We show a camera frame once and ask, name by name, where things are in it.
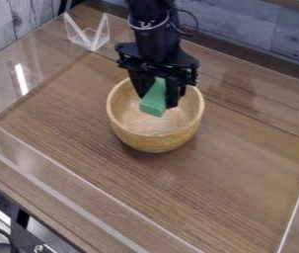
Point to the green rectangular stick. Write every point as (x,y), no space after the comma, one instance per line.
(152,103)

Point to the light wooden bowl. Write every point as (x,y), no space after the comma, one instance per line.
(144,132)

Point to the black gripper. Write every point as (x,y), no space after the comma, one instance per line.
(153,56)

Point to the clear acrylic corner bracket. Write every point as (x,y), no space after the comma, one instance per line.
(90,39)

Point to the clear acrylic enclosure wall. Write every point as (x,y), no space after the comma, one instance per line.
(220,195)

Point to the black metal table leg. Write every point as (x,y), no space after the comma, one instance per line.
(25,240)

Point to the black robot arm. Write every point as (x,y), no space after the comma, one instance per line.
(152,10)

